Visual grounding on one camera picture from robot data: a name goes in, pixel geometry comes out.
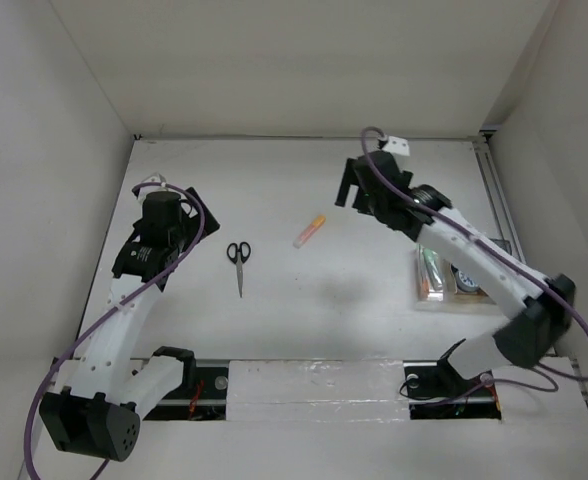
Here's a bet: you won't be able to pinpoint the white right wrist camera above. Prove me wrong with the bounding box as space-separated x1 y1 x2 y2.
379 136 410 157

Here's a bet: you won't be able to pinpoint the green highlighter clear cap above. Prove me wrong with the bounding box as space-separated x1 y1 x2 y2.
422 247 445 291

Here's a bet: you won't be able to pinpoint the aluminium side rail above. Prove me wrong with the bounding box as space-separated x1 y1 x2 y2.
473 126 588 402

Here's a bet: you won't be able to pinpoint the orange highlighter grey cap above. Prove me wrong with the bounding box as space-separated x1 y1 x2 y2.
417 257 431 300

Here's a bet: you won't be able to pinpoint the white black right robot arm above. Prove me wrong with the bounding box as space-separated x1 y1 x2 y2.
336 151 575 394

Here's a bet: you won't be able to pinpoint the clear plastic tray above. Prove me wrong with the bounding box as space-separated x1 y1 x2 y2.
415 245 455 306

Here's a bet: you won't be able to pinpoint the pink highlighter yellow cap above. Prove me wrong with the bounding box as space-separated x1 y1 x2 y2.
293 215 326 249

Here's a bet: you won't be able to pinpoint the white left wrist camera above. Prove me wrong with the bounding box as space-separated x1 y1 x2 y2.
142 172 166 188

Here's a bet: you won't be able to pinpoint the black handled scissors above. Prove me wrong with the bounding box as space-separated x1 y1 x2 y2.
226 241 252 298

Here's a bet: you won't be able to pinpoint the wooden tray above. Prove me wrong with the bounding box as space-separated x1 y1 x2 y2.
446 263 494 305

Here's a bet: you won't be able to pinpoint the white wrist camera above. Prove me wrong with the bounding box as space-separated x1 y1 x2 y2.
142 172 166 188
379 136 410 157

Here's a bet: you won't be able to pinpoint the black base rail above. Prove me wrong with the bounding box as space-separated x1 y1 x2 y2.
147 360 502 421

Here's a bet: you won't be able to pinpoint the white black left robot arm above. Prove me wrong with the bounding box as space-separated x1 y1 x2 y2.
38 181 220 462

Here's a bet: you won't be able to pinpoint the smoked grey plastic tray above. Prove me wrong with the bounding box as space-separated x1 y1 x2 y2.
493 239 511 251

